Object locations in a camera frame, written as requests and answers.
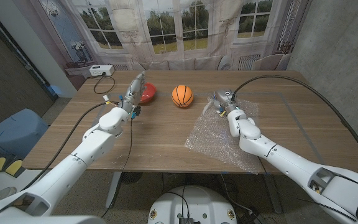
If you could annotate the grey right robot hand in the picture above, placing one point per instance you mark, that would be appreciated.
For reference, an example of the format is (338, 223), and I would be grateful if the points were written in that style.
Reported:
(225, 101)

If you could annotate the white power strip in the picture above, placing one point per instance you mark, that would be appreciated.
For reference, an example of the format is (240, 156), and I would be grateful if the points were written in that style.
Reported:
(99, 70)

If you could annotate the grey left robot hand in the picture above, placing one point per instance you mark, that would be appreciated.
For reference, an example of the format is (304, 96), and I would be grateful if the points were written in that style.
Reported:
(134, 93)

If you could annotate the clear bubble wrap sheet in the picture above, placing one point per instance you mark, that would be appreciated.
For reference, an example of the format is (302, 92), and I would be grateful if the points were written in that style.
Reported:
(213, 137)

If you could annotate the red bowl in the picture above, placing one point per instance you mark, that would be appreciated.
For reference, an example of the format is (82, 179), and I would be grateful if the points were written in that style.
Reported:
(149, 91)

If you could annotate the printed window backdrop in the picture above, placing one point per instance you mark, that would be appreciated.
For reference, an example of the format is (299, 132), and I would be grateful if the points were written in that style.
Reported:
(166, 31)

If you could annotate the blue padded seat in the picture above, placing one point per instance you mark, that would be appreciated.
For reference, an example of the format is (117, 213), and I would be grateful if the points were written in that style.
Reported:
(14, 130)

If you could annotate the orange basketball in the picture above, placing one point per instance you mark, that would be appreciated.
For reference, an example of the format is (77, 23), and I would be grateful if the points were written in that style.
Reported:
(182, 96)

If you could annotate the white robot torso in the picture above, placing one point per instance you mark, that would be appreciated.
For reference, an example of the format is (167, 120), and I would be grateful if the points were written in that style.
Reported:
(191, 205)

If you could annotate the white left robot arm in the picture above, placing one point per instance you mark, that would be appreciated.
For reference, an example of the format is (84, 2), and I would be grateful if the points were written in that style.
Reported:
(82, 155)

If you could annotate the grey table leg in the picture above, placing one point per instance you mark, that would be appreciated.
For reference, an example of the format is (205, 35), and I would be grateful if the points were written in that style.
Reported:
(272, 193)
(113, 189)

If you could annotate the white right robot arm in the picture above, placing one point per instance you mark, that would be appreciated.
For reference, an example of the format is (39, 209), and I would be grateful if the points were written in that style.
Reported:
(291, 161)

